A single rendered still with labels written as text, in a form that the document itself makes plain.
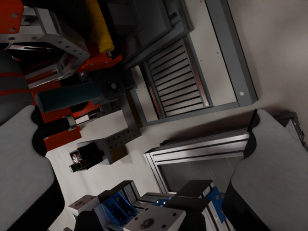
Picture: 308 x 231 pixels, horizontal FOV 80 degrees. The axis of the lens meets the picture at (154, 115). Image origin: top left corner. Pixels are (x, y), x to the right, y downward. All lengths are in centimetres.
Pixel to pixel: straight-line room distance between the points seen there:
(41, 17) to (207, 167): 88
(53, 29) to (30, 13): 5
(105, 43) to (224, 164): 73
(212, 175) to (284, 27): 71
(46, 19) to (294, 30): 84
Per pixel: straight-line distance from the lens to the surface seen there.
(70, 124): 55
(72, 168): 113
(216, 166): 98
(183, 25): 93
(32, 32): 52
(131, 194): 95
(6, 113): 66
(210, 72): 97
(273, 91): 98
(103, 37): 75
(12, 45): 81
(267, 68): 97
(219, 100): 98
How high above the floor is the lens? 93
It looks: 42 degrees down
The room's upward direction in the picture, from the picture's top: 114 degrees counter-clockwise
